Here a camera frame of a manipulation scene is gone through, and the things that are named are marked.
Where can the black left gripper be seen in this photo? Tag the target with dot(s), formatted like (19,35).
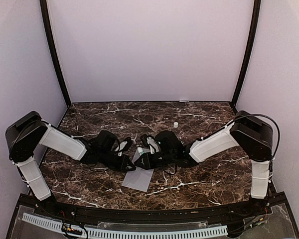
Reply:
(125,160)

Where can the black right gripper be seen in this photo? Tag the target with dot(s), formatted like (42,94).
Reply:
(148,164)

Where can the white green glue stick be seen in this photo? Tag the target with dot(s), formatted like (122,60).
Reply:
(140,151)

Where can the grey paper envelope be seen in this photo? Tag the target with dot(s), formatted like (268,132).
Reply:
(138,179)

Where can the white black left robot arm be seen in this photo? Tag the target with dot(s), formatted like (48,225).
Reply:
(31,131)

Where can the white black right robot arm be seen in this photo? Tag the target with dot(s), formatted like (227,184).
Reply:
(251,133)

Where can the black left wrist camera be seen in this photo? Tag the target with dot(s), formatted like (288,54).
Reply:
(123,146)

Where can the black front frame rail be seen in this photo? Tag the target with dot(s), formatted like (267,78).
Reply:
(227,214)

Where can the white slotted cable duct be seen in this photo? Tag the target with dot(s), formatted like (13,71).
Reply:
(104,230)

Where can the black left corner post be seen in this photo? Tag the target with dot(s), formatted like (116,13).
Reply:
(53,52)

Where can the black corner post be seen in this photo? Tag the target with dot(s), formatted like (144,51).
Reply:
(247,54)
(53,52)

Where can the black right corner post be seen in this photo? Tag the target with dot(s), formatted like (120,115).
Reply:
(247,54)

